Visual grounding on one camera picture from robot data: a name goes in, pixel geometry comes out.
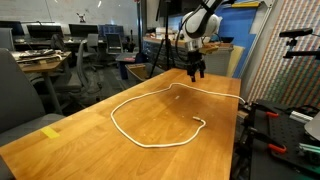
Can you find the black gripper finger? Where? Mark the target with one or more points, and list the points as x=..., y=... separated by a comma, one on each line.
x=201, y=73
x=193, y=77

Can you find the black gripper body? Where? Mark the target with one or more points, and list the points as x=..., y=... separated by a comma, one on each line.
x=195, y=58

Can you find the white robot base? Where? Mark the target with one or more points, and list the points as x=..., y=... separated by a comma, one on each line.
x=315, y=128

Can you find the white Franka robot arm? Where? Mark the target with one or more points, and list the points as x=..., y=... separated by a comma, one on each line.
x=200, y=23

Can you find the grey drawer workbench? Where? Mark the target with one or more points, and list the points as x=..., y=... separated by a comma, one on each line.
x=216, y=63

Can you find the beige leaning board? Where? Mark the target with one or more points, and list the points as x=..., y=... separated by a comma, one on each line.
x=235, y=60

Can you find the black tripod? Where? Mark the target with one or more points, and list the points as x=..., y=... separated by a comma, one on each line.
x=166, y=26

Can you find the grey bin with cardboard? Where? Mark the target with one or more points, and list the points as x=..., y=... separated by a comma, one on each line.
x=136, y=70

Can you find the yellow spirit level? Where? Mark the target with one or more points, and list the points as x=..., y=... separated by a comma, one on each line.
x=246, y=4

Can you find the black office chair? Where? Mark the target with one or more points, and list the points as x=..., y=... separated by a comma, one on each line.
x=114, y=43

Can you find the multicolour patterned panel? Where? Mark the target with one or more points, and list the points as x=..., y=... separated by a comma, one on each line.
x=293, y=83

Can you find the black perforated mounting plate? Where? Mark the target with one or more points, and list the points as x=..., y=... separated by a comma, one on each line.
x=286, y=130

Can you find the silver aluminium extrusion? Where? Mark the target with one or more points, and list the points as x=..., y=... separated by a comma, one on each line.
x=300, y=117

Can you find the grey mesh office chair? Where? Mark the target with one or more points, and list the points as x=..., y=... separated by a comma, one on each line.
x=81, y=66

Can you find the green extrusion piece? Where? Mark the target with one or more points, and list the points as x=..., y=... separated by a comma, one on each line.
x=310, y=149

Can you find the dark office chair with jacket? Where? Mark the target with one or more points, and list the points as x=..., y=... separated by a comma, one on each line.
x=57, y=42

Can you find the cluttered wooden desk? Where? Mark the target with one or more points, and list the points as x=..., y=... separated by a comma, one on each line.
x=46, y=66

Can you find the yellow tape strip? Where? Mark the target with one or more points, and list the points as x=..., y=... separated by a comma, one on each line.
x=50, y=132

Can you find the grey padded office chair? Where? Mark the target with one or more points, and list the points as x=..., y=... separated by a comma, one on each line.
x=16, y=100

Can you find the white diagonal rail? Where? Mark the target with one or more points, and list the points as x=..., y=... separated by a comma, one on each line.
x=256, y=40

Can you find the black camera on stand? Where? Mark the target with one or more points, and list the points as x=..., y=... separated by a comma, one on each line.
x=295, y=32

